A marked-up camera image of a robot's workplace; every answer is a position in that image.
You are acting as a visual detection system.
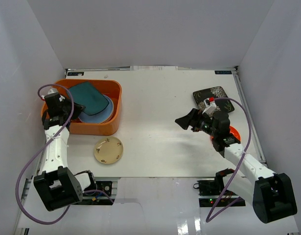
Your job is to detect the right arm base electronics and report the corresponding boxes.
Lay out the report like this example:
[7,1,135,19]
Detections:
[193,178,238,208]

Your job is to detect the orange small round plate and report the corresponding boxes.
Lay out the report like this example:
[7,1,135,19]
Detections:
[209,126,241,142]

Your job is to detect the teal square plate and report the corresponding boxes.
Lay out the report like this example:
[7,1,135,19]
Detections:
[69,82,110,116]

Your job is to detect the aluminium table frame rail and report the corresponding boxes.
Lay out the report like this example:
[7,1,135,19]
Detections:
[232,66,268,167]

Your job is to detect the beige floral small plate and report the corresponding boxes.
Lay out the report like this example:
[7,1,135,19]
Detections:
[93,137,123,165]

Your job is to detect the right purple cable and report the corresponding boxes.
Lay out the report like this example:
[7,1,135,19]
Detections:
[205,97,253,223]

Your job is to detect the light blue round plate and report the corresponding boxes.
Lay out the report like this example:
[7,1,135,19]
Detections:
[78,95,114,124]

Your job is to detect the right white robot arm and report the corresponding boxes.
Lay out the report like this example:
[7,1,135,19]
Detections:
[175,109,298,224]

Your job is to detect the black floral square plate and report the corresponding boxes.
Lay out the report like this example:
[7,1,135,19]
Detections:
[192,86,235,116]

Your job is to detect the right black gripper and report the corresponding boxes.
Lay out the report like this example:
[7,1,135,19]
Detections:
[175,109,218,138]

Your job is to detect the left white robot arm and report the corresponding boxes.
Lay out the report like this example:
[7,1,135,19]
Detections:
[33,89,97,211]

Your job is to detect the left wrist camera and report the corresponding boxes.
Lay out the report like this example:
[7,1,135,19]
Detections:
[41,88,61,100]

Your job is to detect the white papers at back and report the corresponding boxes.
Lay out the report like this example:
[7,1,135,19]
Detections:
[130,66,178,71]

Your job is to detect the orange plastic bin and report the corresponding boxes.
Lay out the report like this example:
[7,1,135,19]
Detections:
[39,79,122,136]

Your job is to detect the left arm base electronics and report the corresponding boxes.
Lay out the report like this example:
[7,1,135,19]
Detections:
[75,181,115,206]

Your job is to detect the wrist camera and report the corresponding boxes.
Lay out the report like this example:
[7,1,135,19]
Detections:
[202,97,221,118]
[41,88,61,100]

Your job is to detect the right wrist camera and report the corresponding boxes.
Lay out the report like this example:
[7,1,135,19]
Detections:
[202,97,221,118]

